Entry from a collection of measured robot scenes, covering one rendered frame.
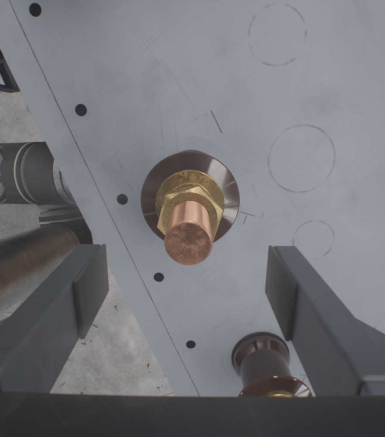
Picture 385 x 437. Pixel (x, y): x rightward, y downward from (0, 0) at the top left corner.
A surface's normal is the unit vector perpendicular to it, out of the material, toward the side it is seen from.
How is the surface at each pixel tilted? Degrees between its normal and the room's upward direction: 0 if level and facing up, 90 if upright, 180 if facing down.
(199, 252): 0
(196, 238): 0
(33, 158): 38
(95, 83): 0
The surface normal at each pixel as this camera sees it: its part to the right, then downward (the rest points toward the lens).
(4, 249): 0.57, -0.82
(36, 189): -0.19, 0.58
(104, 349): 0.00, 0.28
